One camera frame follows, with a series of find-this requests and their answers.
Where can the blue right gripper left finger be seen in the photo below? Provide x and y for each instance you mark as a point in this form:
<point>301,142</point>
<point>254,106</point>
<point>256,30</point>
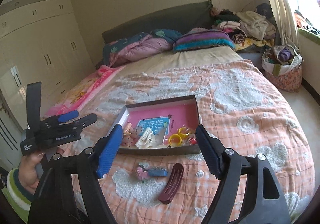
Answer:
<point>107,153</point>

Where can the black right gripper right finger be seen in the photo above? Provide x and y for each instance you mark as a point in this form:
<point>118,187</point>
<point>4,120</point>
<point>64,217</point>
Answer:
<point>212,150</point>

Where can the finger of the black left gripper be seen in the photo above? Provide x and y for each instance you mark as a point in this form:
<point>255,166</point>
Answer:
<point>86,120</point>

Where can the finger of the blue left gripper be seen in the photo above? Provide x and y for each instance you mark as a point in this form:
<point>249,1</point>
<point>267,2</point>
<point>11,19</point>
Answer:
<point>63,118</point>

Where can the bag with red beads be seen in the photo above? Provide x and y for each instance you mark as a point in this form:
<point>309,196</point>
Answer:
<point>190,141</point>

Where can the yellow rings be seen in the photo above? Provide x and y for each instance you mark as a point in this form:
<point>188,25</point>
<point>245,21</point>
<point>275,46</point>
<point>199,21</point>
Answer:
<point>178,135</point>

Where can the maroon hair clip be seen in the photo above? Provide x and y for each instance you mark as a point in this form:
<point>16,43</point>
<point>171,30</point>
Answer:
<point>173,184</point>

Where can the beige spiral hair clip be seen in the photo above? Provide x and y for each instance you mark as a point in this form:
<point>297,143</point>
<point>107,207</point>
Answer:
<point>127,128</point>

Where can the blue hair comb clip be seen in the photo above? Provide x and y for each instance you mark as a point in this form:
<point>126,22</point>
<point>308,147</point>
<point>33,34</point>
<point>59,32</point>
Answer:
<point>157,172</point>

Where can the green striped sleeve forearm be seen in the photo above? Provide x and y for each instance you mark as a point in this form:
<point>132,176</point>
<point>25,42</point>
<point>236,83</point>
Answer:
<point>17,196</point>

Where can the person's left hand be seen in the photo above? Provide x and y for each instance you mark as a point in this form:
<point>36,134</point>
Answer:
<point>27,174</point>

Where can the pink cartoon blanket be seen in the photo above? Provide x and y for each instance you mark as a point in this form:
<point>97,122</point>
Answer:
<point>85,91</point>

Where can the shallow cardboard box tray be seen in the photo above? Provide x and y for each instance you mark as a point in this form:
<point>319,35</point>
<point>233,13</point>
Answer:
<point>122,117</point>

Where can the pink book in tray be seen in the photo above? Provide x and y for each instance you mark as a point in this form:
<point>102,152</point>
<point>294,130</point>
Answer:
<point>174,122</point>

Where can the cream wardrobe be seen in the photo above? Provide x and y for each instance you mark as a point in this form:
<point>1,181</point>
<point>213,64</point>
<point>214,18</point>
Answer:
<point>40,42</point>

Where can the beige bed sheet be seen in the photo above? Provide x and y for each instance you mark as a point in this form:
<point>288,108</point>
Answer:
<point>175,60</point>

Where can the pink and teal duvet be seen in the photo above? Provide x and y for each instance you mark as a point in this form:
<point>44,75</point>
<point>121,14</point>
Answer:
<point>139,46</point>

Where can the floral fabric laundry bag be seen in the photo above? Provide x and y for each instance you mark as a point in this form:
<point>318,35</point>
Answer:
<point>283,67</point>

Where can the purple teal striped pillow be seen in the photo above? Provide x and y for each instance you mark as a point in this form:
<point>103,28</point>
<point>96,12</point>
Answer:
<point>200,38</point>

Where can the pile of clothes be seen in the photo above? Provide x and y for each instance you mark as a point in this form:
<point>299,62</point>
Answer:
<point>247,29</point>

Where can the dark green headboard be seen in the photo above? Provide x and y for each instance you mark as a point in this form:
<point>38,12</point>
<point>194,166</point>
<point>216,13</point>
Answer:
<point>180,18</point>

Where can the cream curtain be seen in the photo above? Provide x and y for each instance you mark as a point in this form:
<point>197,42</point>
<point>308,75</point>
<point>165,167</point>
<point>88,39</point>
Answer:
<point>285,21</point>

